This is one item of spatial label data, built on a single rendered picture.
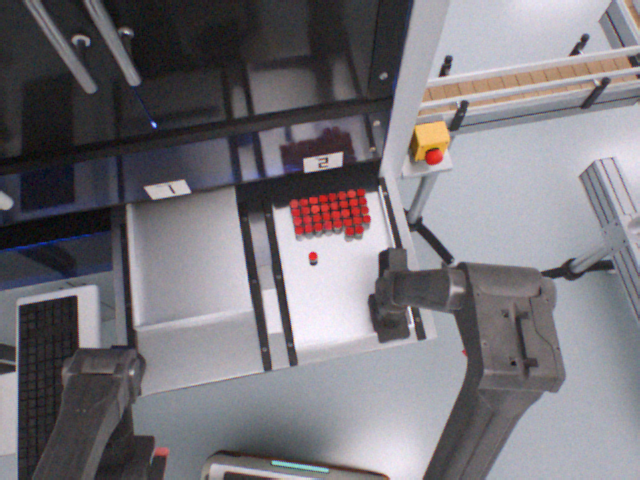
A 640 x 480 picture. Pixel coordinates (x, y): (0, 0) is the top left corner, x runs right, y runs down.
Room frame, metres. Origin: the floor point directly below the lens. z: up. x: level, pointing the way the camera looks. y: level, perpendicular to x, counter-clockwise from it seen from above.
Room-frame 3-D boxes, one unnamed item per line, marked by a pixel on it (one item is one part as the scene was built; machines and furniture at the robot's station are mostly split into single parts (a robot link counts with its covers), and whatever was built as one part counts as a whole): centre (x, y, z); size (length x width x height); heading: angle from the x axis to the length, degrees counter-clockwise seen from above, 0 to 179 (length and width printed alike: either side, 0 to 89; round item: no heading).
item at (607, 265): (0.57, -0.97, 0.07); 0.50 x 0.08 x 0.14; 100
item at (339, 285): (0.36, -0.04, 0.90); 0.34 x 0.26 x 0.04; 9
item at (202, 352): (0.36, 0.14, 0.87); 0.70 x 0.48 x 0.02; 100
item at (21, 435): (0.11, 0.63, 0.82); 0.40 x 0.14 x 0.02; 10
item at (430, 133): (0.62, -0.24, 0.99); 0.08 x 0.07 x 0.07; 10
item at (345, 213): (0.46, -0.02, 0.90); 0.18 x 0.02 x 0.05; 99
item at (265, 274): (0.27, 0.12, 0.91); 0.14 x 0.03 x 0.06; 10
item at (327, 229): (0.44, -0.02, 0.90); 0.18 x 0.02 x 0.05; 99
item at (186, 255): (0.40, 0.32, 0.90); 0.34 x 0.26 x 0.04; 10
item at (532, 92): (0.81, -0.50, 0.92); 0.69 x 0.16 x 0.16; 100
